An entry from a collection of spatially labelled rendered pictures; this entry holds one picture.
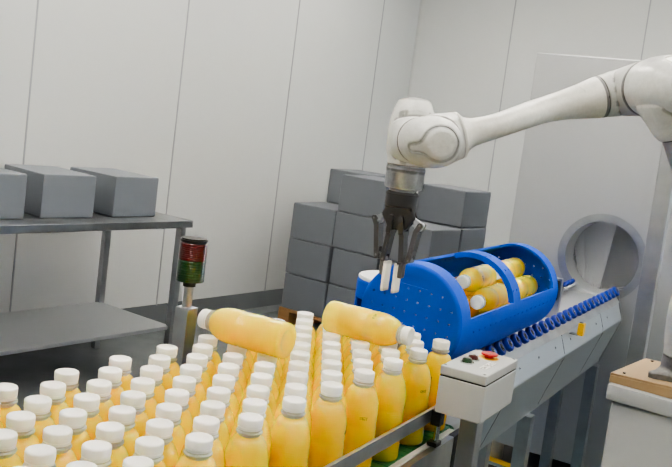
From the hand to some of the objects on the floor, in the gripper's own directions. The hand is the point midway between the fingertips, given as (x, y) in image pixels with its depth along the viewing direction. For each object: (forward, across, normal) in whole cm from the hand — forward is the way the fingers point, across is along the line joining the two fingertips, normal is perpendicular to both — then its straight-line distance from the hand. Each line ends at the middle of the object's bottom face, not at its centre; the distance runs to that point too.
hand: (391, 276), depth 206 cm
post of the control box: (+122, -27, +7) cm, 125 cm away
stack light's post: (+122, +38, +26) cm, 130 cm away
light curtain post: (+121, -30, -162) cm, 205 cm away
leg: (+121, -4, -118) cm, 169 cm away
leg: (+121, -3, -216) cm, 248 cm away
